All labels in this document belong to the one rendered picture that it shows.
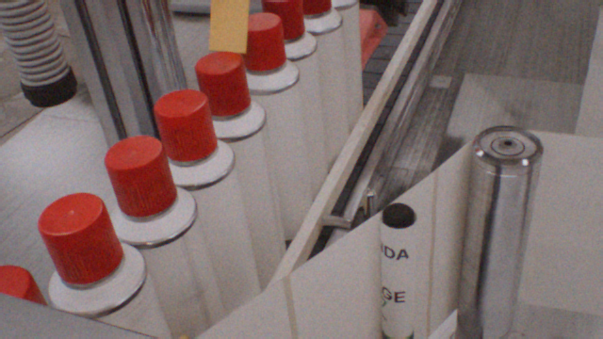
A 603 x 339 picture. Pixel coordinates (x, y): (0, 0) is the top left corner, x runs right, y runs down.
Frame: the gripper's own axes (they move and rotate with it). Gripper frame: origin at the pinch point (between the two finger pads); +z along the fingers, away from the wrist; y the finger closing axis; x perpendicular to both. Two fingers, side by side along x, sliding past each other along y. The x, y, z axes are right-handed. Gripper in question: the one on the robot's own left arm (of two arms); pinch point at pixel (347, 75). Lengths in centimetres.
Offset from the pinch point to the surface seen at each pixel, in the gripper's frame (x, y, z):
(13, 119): 135, -182, 9
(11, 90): 150, -200, -4
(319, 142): -12.0, 2.0, 8.3
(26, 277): -44.5, 0.5, 17.1
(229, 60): -29.0, 0.6, 4.4
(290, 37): -19.3, 0.6, 0.4
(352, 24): -8.8, 2.5, -3.6
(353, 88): -4.7, 2.3, 2.0
